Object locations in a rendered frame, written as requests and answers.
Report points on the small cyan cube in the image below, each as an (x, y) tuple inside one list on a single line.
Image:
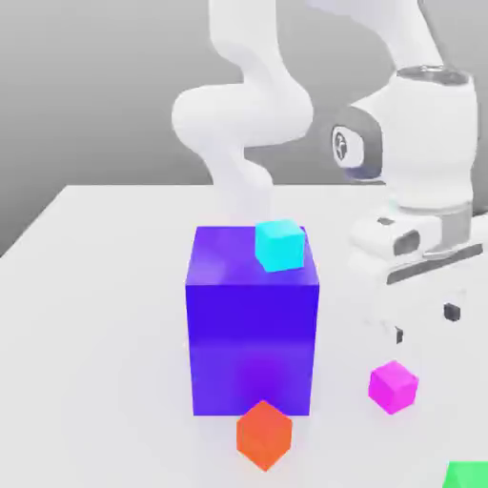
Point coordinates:
[(280, 246)]

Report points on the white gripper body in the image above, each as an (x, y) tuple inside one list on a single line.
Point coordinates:
[(431, 284)]

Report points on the small orange cube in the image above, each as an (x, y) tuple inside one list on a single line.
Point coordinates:
[(264, 436)]

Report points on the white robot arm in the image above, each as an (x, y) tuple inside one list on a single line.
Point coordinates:
[(244, 114)]

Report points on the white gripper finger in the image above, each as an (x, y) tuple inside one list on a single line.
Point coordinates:
[(452, 312), (398, 335)]

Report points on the small green cube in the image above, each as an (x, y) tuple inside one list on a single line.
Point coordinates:
[(469, 476)]

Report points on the large purple box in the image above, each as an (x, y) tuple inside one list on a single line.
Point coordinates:
[(251, 324)]

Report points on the small magenta cube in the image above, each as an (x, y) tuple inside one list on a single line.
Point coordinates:
[(392, 387)]

